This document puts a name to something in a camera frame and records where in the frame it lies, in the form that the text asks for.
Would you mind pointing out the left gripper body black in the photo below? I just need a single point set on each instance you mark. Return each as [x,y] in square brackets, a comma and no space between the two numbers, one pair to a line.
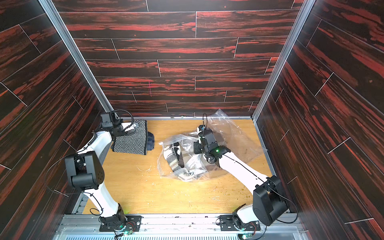
[118,127]

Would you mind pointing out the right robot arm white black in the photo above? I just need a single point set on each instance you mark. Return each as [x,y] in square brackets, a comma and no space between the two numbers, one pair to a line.
[269,199]

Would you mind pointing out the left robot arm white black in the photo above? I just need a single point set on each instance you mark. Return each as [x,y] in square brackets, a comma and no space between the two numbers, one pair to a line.
[86,174]

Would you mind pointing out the front aluminium rail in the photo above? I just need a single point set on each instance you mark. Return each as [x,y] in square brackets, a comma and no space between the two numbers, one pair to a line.
[180,227]

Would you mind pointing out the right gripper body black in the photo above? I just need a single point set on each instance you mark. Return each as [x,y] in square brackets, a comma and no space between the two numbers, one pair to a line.
[197,147]

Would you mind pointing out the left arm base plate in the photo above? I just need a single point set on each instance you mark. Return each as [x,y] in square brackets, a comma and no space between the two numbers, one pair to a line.
[130,224]

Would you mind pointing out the black white chevron scarf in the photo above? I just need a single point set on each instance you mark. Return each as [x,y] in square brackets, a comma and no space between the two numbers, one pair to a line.
[135,141]

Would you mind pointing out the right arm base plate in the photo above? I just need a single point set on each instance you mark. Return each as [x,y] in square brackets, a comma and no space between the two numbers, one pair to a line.
[229,223]

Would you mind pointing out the beige brown striped scarf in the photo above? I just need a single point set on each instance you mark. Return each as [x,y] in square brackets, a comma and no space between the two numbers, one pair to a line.
[185,164]

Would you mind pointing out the navy plaid scarf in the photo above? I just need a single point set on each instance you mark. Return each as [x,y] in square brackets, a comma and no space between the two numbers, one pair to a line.
[150,142]

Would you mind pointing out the clear plastic vacuum bag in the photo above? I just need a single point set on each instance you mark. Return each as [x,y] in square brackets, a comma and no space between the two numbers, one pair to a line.
[226,132]

